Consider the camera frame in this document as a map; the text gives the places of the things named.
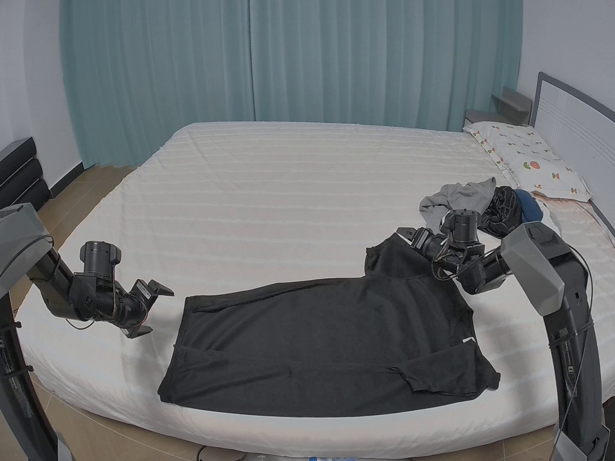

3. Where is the grey bedside table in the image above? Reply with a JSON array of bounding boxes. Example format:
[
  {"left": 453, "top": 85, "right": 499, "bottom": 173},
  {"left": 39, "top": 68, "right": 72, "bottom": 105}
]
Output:
[{"left": 465, "top": 86, "right": 533, "bottom": 126}]

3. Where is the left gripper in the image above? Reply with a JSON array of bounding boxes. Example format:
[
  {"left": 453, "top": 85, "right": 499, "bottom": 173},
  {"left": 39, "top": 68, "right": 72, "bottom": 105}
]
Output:
[{"left": 114, "top": 280, "right": 175, "bottom": 339}]

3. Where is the blue-green curtain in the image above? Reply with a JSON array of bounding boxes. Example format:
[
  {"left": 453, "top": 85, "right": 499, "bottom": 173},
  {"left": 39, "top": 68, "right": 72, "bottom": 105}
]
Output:
[{"left": 60, "top": 0, "right": 524, "bottom": 169}]

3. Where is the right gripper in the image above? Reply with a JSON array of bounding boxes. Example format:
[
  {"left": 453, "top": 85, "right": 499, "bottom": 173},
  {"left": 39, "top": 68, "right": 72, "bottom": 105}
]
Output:
[{"left": 396, "top": 227, "right": 450, "bottom": 264}]

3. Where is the white garment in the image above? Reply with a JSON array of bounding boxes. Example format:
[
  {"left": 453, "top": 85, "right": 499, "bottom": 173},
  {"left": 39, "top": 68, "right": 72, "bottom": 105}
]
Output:
[{"left": 536, "top": 200, "right": 563, "bottom": 234}]

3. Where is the black chest of drawers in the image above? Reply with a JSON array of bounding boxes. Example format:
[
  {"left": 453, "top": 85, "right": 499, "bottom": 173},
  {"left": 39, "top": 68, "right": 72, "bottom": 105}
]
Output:
[{"left": 0, "top": 136, "right": 53, "bottom": 210}]

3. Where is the bed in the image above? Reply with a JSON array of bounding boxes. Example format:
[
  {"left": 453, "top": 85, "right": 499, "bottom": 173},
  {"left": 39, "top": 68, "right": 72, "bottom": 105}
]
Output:
[{"left": 17, "top": 71, "right": 615, "bottom": 443}]

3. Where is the dark blue garment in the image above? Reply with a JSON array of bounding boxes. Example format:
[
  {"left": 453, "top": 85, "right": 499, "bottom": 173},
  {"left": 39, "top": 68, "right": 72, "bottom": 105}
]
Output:
[{"left": 514, "top": 189, "right": 544, "bottom": 222}]

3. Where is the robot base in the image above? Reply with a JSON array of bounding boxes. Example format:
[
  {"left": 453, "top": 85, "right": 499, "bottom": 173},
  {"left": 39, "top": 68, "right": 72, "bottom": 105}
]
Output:
[{"left": 240, "top": 453, "right": 358, "bottom": 461}]

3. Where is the black T-shirt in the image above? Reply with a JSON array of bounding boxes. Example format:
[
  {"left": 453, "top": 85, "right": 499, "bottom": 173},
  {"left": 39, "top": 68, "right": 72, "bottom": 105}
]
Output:
[{"left": 158, "top": 236, "right": 501, "bottom": 408}]

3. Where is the white printed pillow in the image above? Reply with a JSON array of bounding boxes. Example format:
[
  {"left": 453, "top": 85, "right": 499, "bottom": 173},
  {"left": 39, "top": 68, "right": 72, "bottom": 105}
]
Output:
[{"left": 463, "top": 121, "right": 593, "bottom": 203}]

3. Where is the grey garment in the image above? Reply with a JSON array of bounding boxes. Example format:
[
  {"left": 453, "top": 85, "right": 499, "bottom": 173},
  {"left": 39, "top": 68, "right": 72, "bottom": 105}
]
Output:
[{"left": 419, "top": 177, "right": 496, "bottom": 229}]

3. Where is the black glossy garment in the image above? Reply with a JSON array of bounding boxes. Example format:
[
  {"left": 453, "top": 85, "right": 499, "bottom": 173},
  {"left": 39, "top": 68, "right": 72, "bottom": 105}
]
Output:
[{"left": 478, "top": 185, "right": 523, "bottom": 239}]

